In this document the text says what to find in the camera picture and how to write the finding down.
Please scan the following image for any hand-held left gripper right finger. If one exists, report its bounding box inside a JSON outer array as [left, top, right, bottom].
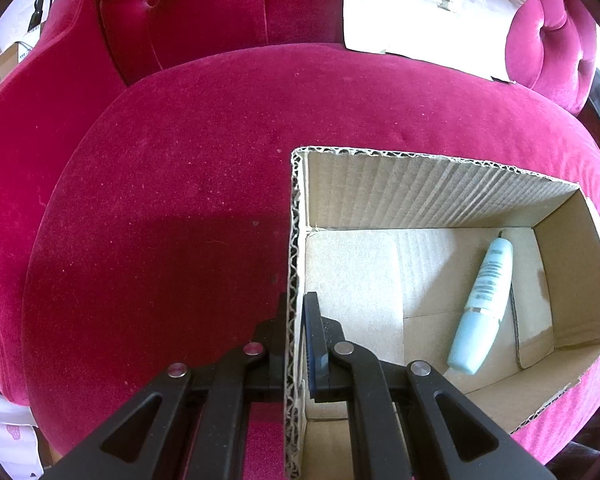
[[300, 291, 557, 480]]

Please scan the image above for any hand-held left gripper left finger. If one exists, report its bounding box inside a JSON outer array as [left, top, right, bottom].
[[40, 287, 289, 480]]

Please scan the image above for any light blue cosmetic tube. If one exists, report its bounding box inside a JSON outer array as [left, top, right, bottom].
[[446, 237, 514, 375]]

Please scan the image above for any pink velvet sofa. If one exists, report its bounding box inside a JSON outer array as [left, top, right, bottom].
[[0, 0, 600, 480]]

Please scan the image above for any white printed cloth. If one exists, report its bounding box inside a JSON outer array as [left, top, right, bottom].
[[0, 385, 42, 480]]

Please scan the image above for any crumpled beige paper envelope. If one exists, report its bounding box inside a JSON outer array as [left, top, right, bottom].
[[342, 0, 530, 84]]

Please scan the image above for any small background cardboard box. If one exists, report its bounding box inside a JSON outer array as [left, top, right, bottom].
[[0, 41, 32, 82]]

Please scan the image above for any black plug with cable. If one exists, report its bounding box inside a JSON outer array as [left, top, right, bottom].
[[26, 0, 57, 37]]

